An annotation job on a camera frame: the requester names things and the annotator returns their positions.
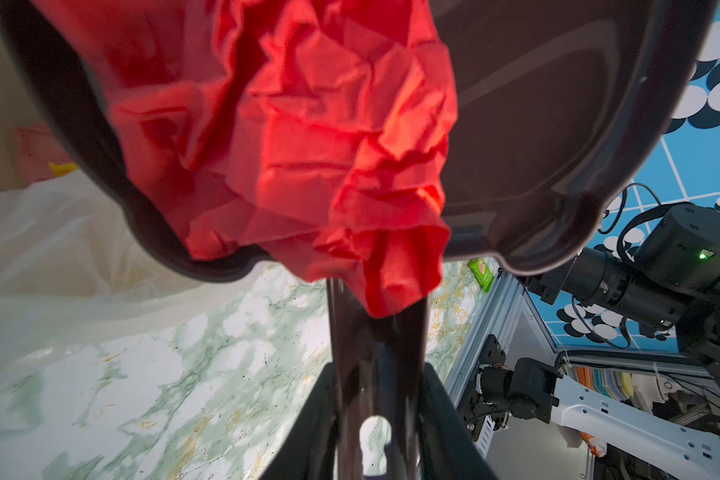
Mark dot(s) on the pink crumpled paper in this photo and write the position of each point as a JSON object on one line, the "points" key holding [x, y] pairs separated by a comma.
{"points": [[36, 147]]}

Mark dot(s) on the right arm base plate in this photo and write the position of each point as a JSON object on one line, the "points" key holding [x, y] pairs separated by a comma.
{"points": [[485, 394]]}

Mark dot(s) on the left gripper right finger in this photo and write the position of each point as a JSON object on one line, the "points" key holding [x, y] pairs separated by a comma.
{"points": [[446, 449]]}

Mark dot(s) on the green packet right edge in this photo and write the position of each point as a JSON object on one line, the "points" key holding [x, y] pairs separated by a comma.
{"points": [[482, 273]]}

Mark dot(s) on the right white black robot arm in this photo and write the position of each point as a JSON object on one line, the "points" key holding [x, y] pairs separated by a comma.
{"points": [[669, 281]]}

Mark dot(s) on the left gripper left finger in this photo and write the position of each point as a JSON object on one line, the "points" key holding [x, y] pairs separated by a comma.
{"points": [[309, 449]]}

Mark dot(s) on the red crumpled paper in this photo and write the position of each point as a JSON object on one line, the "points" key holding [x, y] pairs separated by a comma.
{"points": [[315, 130]]}

